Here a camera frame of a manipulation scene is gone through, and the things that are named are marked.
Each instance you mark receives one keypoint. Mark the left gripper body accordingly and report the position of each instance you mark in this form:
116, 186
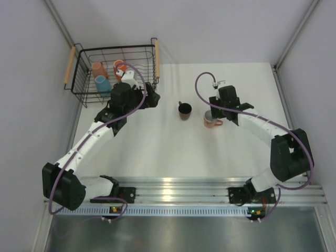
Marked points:
138, 97

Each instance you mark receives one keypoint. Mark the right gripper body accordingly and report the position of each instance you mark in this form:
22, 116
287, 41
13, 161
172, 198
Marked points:
218, 113

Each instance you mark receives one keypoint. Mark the pink printed mug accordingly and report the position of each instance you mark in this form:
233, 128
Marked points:
211, 122

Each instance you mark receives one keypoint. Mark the orange mug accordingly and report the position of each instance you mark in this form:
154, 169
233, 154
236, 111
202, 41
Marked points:
119, 69

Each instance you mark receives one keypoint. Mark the blue mug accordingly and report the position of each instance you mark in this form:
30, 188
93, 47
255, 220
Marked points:
103, 86

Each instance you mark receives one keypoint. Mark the salmon dotted mug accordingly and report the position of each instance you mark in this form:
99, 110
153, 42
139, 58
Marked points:
98, 69

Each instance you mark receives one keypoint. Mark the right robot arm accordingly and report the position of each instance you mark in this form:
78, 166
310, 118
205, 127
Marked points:
290, 153

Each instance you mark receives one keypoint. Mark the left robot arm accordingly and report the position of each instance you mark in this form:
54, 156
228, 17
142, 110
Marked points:
65, 182

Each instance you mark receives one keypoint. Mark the dark brown mug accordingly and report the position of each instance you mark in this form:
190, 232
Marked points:
184, 110

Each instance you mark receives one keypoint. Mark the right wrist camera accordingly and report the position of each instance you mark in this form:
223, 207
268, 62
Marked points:
220, 83

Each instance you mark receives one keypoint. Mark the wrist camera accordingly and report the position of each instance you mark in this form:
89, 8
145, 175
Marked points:
128, 77
220, 83

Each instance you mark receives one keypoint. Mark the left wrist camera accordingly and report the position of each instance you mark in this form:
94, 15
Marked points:
128, 77

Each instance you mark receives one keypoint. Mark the right wooden rack handle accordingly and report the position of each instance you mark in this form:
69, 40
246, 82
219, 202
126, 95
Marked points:
157, 58

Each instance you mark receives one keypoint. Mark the wooden rack handle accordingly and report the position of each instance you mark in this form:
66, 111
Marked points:
69, 66
157, 58

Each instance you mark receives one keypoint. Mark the black wire dish rack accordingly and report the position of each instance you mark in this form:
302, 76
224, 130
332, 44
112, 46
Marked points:
83, 84

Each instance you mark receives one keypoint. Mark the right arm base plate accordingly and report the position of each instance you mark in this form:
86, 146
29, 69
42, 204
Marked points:
239, 196

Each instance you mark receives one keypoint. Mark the left wooden rack handle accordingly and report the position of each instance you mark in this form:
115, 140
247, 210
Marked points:
69, 66

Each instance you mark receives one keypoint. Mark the aluminium mounting rail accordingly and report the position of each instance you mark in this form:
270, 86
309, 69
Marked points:
208, 191

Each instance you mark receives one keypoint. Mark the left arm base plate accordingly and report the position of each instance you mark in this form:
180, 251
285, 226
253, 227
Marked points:
126, 193

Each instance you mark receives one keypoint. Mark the left aluminium frame post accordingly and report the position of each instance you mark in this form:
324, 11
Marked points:
60, 23

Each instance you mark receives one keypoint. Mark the aluminium frame post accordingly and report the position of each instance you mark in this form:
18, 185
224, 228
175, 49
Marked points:
60, 23
303, 22

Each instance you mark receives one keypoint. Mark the perforated cable duct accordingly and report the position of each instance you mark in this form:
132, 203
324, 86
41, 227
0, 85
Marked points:
184, 211

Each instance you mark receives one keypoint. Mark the right aluminium frame post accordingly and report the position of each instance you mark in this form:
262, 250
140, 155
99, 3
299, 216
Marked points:
303, 22

